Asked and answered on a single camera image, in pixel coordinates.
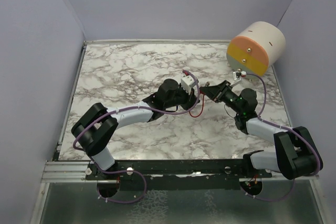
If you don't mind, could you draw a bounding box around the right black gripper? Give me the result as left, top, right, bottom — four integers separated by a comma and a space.
201, 80, 244, 114

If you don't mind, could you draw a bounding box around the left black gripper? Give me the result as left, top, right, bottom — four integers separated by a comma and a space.
164, 84, 200, 112

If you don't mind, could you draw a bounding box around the red padlock with cable shackle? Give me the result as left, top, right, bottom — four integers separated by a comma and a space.
188, 85, 208, 118

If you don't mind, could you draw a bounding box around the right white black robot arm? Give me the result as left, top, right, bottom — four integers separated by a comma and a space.
200, 81, 323, 180

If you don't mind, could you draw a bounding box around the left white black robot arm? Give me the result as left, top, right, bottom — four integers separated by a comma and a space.
71, 75, 199, 179

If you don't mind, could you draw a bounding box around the cylinder with striped face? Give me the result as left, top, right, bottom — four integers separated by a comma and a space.
226, 21, 286, 77

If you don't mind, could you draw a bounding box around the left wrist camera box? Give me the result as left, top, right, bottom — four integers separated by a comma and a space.
180, 70, 198, 94

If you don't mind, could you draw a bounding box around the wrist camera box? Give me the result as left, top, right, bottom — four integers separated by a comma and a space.
231, 71, 247, 87
180, 70, 198, 94

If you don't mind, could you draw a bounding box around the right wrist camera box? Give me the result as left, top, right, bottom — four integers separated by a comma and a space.
231, 71, 247, 87

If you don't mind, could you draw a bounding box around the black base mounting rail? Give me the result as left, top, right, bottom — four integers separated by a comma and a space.
86, 159, 271, 190

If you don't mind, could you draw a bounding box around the aluminium frame extrusion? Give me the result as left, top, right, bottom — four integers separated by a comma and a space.
41, 161, 89, 183

